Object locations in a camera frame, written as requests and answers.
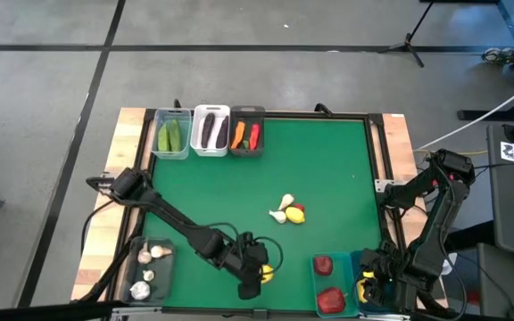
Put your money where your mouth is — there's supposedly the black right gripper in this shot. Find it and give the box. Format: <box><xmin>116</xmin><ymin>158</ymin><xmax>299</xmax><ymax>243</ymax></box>
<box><xmin>359</xmin><ymin>249</ymin><xmax>408</xmax><ymax>313</ymax></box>

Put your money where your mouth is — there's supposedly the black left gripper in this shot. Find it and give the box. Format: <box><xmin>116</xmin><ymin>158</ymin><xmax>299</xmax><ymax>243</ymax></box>
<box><xmin>225</xmin><ymin>230</ymin><xmax>270</xmax><ymax>301</ymax></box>

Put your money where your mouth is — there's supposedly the red yellow apple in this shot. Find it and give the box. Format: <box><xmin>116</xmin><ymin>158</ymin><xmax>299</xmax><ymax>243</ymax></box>
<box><xmin>317</xmin><ymin>287</ymin><xmax>347</xmax><ymax>315</ymax></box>

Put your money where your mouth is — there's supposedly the dark red onion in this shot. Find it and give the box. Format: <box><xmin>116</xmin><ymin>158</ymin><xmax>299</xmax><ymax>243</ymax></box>
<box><xmin>313</xmin><ymin>255</ymin><xmax>334</xmax><ymax>276</ymax></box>

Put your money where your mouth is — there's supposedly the large round white garlic bulb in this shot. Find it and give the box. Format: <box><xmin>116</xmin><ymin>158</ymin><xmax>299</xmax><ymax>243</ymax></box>
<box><xmin>129</xmin><ymin>280</ymin><xmax>152</xmax><ymax>301</ymax></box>

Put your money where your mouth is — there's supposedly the long red pepper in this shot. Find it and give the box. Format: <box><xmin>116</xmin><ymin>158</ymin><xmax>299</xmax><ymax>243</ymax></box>
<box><xmin>248</xmin><ymin>122</ymin><xmax>261</xmax><ymax>151</ymax></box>

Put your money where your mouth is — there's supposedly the orange pepper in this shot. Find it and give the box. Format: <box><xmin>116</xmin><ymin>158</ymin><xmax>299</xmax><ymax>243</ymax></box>
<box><xmin>231</xmin><ymin>119</ymin><xmax>246</xmax><ymax>150</ymax></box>

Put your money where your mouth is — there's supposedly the purple eggplant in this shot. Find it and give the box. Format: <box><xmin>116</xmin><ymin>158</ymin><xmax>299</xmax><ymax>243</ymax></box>
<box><xmin>215</xmin><ymin>114</ymin><xmax>230</xmax><ymax>149</ymax></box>
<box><xmin>200</xmin><ymin>111</ymin><xmax>217</xmax><ymax>148</ymax></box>

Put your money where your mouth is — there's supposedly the green cucumber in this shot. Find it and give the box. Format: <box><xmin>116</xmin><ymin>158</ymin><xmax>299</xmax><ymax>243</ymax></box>
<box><xmin>169</xmin><ymin>118</ymin><xmax>184</xmax><ymax>152</ymax></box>
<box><xmin>157</xmin><ymin>122</ymin><xmax>172</xmax><ymax>152</ymax></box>

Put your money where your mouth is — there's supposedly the blue plastic basket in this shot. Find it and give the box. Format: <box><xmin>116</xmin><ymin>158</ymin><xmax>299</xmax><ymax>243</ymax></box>
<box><xmin>349</xmin><ymin>248</ymin><xmax>403</xmax><ymax>316</ymax></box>

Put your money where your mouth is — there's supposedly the teal plastic basket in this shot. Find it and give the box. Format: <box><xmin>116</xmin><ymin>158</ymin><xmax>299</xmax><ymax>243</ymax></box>
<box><xmin>310</xmin><ymin>251</ymin><xmax>361</xmax><ymax>319</ymax></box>

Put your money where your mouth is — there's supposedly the white cup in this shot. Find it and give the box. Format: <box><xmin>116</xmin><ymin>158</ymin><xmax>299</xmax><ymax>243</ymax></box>
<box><xmin>442</xmin><ymin>252</ymin><xmax>459</xmax><ymax>276</ymax></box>

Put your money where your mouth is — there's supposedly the smoky clear plastic bin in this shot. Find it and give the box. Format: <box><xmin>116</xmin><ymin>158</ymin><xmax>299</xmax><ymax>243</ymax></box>
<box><xmin>122</xmin><ymin>235</ymin><xmax>177</xmax><ymax>304</ymax></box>

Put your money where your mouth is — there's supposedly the white plastic basket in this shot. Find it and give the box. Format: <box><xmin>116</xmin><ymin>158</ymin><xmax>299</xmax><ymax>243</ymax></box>
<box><xmin>191</xmin><ymin>103</ymin><xmax>231</xmax><ymax>157</ymax></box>

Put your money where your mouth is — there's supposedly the dark grey plastic basket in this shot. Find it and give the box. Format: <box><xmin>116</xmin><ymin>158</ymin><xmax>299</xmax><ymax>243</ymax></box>
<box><xmin>228</xmin><ymin>104</ymin><xmax>267</xmax><ymax>157</ymax></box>

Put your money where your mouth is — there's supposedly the clear plastic basket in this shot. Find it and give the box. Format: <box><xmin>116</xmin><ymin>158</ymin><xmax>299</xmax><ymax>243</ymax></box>
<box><xmin>152</xmin><ymin>106</ymin><xmax>194</xmax><ymax>161</ymax></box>

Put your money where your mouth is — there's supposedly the black desk base bar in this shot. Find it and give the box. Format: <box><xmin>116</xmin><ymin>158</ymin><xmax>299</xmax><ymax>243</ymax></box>
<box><xmin>456</xmin><ymin>88</ymin><xmax>514</xmax><ymax>122</ymax></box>

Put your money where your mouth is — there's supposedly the black tripod stand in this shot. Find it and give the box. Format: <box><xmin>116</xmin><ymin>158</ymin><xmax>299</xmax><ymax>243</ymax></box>
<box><xmin>376</xmin><ymin>0</ymin><xmax>436</xmax><ymax>69</ymax></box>

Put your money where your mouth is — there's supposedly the person's shoe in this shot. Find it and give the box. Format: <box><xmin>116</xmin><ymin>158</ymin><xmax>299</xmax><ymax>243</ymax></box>
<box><xmin>482</xmin><ymin>46</ymin><xmax>514</xmax><ymax>66</ymax></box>

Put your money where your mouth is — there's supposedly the thick white cable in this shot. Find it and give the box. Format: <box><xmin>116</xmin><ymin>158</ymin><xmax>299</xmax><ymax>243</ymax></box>
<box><xmin>415</xmin><ymin>74</ymin><xmax>514</xmax><ymax>152</ymax></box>

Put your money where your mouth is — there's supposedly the blue metal frame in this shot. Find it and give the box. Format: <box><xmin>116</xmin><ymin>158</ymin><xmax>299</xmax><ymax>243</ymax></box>
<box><xmin>497</xmin><ymin>0</ymin><xmax>514</xmax><ymax>62</ymax></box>

